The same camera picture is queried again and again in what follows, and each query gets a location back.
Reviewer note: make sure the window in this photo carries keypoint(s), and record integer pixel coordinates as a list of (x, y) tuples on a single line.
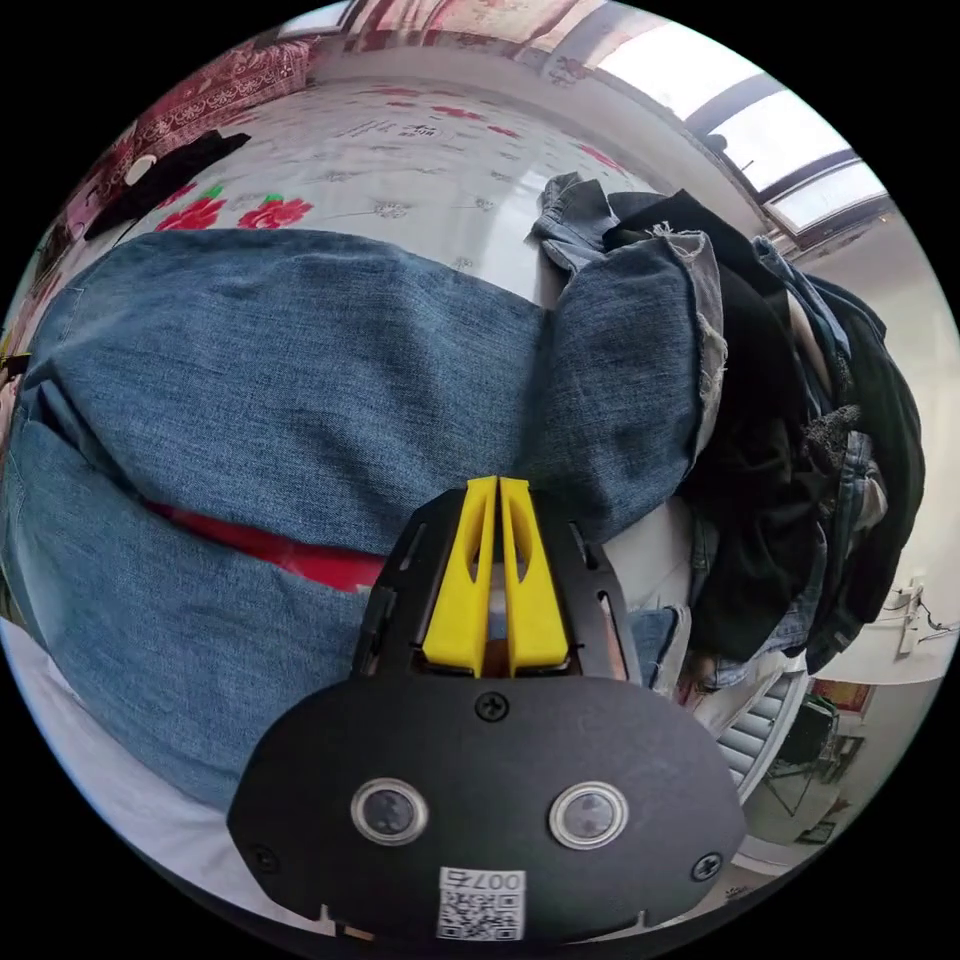
[(757, 120)]

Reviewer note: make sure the pile of clothes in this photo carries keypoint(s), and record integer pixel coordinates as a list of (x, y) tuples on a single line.
[(765, 465)]

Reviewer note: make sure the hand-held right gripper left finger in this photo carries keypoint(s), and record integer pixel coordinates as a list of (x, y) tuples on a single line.
[(457, 600)]

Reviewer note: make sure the blue jeans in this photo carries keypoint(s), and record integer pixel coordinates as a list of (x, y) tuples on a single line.
[(262, 360)]

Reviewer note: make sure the dark red patterned blanket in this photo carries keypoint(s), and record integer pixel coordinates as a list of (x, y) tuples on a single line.
[(217, 90)]

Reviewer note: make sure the black cloth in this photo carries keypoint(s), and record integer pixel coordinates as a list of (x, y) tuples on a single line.
[(191, 154)]

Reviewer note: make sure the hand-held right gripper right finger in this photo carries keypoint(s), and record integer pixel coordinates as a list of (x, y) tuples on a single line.
[(534, 600)]

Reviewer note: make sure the white radiator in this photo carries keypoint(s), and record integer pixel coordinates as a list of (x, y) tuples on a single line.
[(754, 724)]

